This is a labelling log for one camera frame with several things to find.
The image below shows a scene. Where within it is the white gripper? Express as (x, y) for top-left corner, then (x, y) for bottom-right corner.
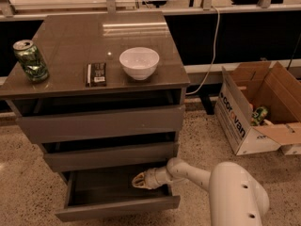
(132, 168), (167, 189)

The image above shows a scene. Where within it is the grey bottom drawer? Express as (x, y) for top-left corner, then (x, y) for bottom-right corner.
(55, 162), (180, 222)

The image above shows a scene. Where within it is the grey drawer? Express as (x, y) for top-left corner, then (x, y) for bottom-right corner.
(17, 105), (185, 144)
(55, 162), (180, 222)
(44, 142), (179, 172)

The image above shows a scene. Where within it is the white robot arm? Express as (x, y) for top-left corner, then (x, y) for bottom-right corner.
(132, 157), (270, 226)

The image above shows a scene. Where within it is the grey middle drawer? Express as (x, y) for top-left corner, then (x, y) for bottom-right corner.
(44, 142), (179, 172)

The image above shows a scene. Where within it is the grey top drawer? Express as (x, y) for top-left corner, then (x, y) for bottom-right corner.
(17, 105), (185, 144)

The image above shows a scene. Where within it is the grey drawer cabinet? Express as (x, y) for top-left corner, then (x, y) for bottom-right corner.
(0, 11), (191, 202)

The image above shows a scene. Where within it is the white bowl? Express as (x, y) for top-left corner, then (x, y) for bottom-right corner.
(119, 47), (160, 80)

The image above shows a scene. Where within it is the green bag in box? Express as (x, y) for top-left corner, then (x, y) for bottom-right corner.
(251, 106), (268, 126)

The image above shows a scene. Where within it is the white corovan cardboard box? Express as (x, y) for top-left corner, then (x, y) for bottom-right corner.
(215, 61), (301, 155)

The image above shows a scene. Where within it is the green soda can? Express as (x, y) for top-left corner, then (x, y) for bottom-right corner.
(13, 40), (49, 83)

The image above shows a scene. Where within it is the white cable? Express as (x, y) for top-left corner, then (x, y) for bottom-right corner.
(185, 6), (221, 97)

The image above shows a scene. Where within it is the black cable right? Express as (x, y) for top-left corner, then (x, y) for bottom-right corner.
(287, 35), (301, 72)

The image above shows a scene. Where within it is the metal railing frame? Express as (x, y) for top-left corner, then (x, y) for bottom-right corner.
(0, 0), (301, 22)

